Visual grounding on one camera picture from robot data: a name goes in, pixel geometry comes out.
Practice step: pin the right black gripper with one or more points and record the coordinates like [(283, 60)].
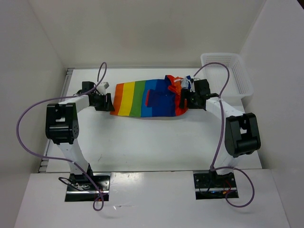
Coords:
[(185, 94)]

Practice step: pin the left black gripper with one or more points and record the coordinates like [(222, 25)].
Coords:
[(107, 106)]

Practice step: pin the rainbow striped shorts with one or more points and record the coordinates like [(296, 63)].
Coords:
[(148, 98)]

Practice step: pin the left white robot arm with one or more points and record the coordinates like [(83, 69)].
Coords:
[(62, 126)]

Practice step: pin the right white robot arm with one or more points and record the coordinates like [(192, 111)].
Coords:
[(239, 134)]

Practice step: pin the white plastic basket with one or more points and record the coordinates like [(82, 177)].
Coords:
[(226, 70)]

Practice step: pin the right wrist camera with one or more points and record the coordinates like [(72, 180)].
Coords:
[(186, 82)]

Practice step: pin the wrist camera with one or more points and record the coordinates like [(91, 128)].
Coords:
[(103, 87), (186, 82)]

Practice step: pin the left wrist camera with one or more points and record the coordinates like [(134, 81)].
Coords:
[(103, 87)]

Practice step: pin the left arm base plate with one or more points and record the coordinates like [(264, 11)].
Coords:
[(76, 192)]

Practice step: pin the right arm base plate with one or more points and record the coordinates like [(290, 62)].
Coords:
[(210, 185)]

